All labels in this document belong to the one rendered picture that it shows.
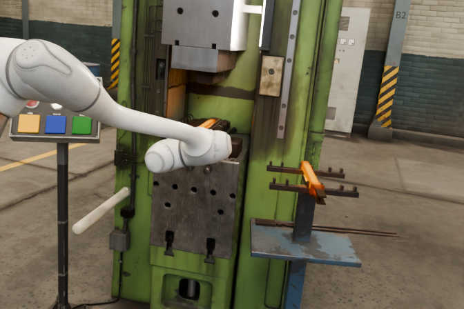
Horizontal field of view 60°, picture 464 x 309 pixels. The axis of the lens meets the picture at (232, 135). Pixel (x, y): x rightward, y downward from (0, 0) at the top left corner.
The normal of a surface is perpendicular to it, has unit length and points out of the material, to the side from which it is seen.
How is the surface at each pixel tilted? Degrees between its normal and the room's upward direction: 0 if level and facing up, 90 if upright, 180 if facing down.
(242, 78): 90
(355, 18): 90
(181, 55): 90
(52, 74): 99
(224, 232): 90
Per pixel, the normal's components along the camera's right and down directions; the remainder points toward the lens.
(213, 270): -0.19, 0.21
